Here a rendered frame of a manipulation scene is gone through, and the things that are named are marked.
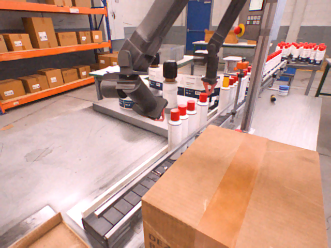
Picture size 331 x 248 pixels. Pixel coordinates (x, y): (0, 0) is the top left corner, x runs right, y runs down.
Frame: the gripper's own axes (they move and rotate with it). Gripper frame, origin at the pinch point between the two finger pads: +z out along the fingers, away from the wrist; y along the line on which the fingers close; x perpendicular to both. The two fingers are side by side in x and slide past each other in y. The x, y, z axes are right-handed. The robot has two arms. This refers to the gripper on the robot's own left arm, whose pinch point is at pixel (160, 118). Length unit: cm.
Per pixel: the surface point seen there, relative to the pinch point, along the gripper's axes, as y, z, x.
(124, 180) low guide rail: 1.3, 1.8, 23.2
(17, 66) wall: 445, 119, -38
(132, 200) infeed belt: -4.1, 2.6, 27.1
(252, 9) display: -7, 11, -65
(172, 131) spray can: -2.5, 7.6, 0.8
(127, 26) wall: 502, 302, -357
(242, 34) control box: -4, 20, -60
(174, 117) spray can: -2.1, 4.0, -3.4
